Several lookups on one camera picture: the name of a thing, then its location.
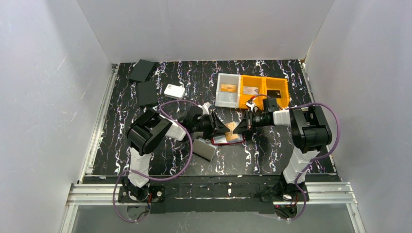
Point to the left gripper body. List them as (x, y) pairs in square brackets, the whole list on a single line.
[(212, 121)]

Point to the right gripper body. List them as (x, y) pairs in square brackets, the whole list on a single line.
[(248, 120)]

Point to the red leather card holder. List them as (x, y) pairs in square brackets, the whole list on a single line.
[(221, 140)]

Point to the orange credit card from holder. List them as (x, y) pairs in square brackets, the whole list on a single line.
[(230, 136)]

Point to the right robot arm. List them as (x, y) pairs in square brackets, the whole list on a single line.
[(310, 134)]

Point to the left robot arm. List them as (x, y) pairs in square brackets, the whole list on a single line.
[(145, 135)]

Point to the silver metal card case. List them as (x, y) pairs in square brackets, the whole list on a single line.
[(204, 149)]

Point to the black VIP credit card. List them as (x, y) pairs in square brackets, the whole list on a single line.
[(274, 94)]

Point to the silver VIP credit card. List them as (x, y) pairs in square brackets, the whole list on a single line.
[(247, 90)]

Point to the orange credit card in bin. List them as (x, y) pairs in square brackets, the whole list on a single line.
[(230, 88)]

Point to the white plastic bin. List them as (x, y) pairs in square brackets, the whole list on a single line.
[(225, 99)]

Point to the yellow right plastic bin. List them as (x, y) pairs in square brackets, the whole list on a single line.
[(278, 84)]

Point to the yellow plastic bin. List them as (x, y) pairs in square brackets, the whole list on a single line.
[(252, 86), (278, 84)]

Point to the white square device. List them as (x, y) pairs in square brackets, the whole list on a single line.
[(174, 91)]

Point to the yellow middle plastic bin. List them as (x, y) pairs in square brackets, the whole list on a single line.
[(252, 86)]

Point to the black box near device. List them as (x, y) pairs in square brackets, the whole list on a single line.
[(147, 95)]

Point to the black box far corner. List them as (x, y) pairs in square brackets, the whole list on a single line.
[(142, 71)]

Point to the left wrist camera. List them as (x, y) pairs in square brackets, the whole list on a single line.
[(205, 108)]

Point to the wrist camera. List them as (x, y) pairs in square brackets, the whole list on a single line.
[(205, 108), (251, 105)]

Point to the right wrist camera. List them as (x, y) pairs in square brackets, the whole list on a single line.
[(251, 105)]

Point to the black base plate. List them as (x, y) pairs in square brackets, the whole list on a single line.
[(212, 194)]

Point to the aluminium frame rail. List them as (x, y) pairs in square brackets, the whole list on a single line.
[(331, 208)]

